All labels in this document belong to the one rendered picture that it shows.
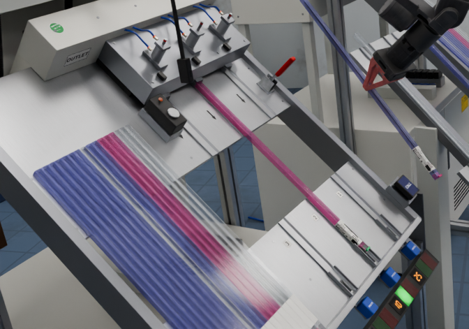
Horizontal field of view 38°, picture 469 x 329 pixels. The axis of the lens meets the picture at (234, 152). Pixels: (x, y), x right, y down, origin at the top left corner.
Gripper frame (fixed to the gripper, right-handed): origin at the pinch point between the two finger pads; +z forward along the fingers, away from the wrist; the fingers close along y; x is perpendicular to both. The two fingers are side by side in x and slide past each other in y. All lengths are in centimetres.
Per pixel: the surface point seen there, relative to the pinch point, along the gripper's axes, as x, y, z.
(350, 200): 18.5, 13.2, 12.4
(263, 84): -14.0, 11.9, 14.4
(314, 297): 31, 40, 12
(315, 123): -0.5, 6.5, 12.7
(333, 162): 8.5, 4.9, 16.2
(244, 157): -61, -163, 185
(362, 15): -93, -236, 105
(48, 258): -17, 39, 85
